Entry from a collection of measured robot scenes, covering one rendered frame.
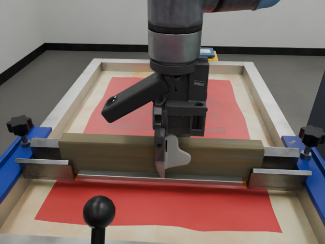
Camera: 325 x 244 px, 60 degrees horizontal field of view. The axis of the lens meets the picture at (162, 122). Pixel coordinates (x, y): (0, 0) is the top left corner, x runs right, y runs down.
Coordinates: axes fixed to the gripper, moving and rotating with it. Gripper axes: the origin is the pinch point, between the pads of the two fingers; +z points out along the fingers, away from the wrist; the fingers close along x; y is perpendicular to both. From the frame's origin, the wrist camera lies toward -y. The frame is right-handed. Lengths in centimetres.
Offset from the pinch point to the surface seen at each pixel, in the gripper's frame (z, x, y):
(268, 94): 1.7, 33.3, 28.2
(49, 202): 5.4, -5.9, -19.6
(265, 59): 100, 347, 121
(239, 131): 5.2, 19.3, 18.4
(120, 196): 5.3, -3.7, -7.0
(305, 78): 100, 283, 154
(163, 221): 5.3, -8.8, 1.2
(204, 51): 4, 77, 13
